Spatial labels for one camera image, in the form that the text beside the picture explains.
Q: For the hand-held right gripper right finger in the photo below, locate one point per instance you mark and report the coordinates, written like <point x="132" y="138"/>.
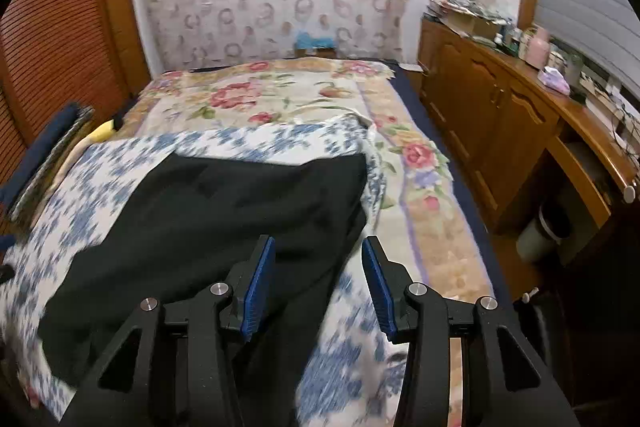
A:
<point x="380" y="292"/>

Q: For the navy folded cloth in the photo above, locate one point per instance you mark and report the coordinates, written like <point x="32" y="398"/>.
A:
<point x="45" y="147"/>

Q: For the blue floral white sheet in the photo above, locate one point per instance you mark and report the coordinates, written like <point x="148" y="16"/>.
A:
<point x="100" y="187"/>

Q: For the pile of papers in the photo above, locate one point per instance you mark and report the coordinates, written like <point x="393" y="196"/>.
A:
<point x="460" y="14"/>

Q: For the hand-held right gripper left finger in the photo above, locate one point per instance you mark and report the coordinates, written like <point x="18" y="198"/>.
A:
<point x="257" y="292"/>

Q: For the long wooden cabinet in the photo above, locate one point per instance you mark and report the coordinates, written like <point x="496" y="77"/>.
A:
<point x="490" y="117"/>

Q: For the black printed t-shirt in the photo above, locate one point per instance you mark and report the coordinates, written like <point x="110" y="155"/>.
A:
<point x="225" y="207"/>

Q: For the small white knob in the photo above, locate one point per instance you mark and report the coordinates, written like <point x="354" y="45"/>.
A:
<point x="530" y="295"/>

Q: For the navy bed mattress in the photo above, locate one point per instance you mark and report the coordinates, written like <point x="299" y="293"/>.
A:
<point x="475" y="217"/>

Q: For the pink bottle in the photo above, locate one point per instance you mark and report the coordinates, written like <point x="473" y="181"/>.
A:
<point x="537" y="49"/>

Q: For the rose floral blanket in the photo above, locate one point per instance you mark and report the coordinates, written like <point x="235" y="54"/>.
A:
<point x="280" y="92"/>

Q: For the yellow cloth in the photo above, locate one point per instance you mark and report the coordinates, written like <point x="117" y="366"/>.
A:
<point x="104" y="132"/>

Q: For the grey trash bin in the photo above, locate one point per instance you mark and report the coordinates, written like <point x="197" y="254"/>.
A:
<point x="537" y="239"/>

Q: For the purple pouch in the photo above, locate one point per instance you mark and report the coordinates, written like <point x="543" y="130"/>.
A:
<point x="554" y="81"/>

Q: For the light blue cloth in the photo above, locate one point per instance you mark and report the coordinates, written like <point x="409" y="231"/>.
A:
<point x="315" y="41"/>

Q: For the louvered wooden wardrobe door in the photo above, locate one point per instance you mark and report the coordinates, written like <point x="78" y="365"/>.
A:
<point x="55" y="32"/>

